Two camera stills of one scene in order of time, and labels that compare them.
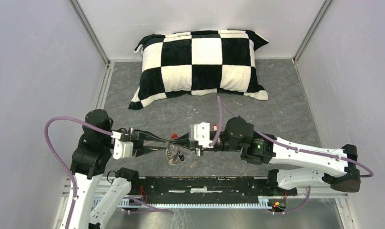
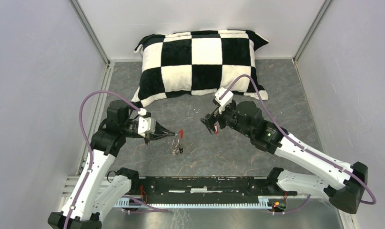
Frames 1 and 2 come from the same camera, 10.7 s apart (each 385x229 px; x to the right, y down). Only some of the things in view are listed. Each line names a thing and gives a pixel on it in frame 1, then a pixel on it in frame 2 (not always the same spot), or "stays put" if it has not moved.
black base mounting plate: [207, 190] stays put
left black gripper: [138, 144] to [155, 136]
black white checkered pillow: [198, 63] stays put
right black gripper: [184, 141] to [230, 106]
